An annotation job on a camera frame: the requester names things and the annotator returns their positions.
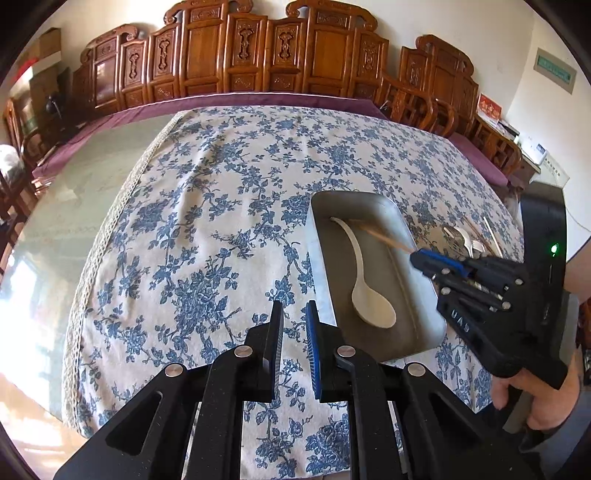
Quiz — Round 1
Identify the blue floral tablecloth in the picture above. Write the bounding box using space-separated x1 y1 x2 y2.
62 107 529 480

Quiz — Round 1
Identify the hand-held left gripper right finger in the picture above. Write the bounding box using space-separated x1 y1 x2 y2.
305 300 548 480

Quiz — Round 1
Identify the wooden side cabinet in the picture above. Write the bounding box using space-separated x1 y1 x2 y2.
505 152 541 190

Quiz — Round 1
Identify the stack of cardboard boxes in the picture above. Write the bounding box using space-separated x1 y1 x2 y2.
28 28 63 100

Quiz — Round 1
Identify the red card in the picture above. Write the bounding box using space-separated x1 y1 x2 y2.
478 93 503 121

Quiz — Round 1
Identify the row of carved wooden chairs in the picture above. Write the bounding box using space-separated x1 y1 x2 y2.
0 0 525 232

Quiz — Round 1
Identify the wooden chopstick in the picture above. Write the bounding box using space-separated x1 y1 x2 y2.
481 217 506 256
353 224 419 254
463 216 504 258

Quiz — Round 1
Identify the metal fork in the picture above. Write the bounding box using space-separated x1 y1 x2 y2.
462 228 490 259

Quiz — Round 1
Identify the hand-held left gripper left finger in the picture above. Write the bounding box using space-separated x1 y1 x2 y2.
53 301 284 480

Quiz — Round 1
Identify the purple tablecloth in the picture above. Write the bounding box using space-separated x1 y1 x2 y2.
31 93 511 188

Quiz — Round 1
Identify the green wall sign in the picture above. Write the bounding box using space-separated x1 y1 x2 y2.
531 47 578 93

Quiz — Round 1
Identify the white wall panel box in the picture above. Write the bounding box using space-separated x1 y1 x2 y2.
536 154 571 188

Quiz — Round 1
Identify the small white box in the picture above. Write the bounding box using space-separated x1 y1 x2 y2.
519 138 550 162

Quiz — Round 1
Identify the metal tray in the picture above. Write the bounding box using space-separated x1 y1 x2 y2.
310 190 448 361

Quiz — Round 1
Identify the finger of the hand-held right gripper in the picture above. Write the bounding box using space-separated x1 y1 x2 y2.
417 248 528 288
410 255 514 311

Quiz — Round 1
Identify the person's right hand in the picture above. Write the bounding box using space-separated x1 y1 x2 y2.
490 344 583 431

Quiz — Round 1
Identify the white long-handled spoon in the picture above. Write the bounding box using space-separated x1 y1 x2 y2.
330 217 398 329

